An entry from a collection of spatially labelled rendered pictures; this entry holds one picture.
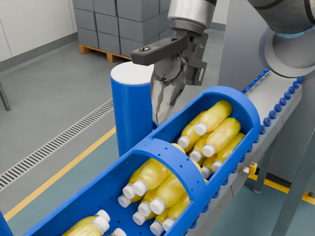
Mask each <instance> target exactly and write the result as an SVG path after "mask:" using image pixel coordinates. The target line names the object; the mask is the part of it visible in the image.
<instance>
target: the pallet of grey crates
mask: <svg viewBox="0 0 315 236"><path fill-rule="evenodd" d="M72 1H73V7H74V14H75V21H76V26H77V32H78V38H79V50H80V53H82V54H86V53H89V52H90V51H92V50H97V51H100V52H105V53H106V55H107V61H109V62H115V61H116V60H118V59H120V58H125V59H129V60H132V59H131V54H130V53H131V52H132V51H134V50H137V49H139V48H141V47H143V46H147V45H149V44H151V43H154V42H156V41H159V40H161V39H164V38H166V37H169V36H173V30H171V29H170V24H171V21H169V19H168V18H167V17H168V13H169V9H170V4H171V1H172V0H72Z"/></svg>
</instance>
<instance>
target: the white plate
mask: <svg viewBox="0 0 315 236"><path fill-rule="evenodd" d="M153 69H154V64H152V65H150V66H142V65H137V64H133V62H126V63H122V64H120V65H117V66H116V67H115V68H114V69H113V70H112V71H111V77H112V78H113V79H114V80H115V81H117V82H119V83H122V84H126V85H142V84H147V83H150V79H151V75H152V72H153Z"/></svg>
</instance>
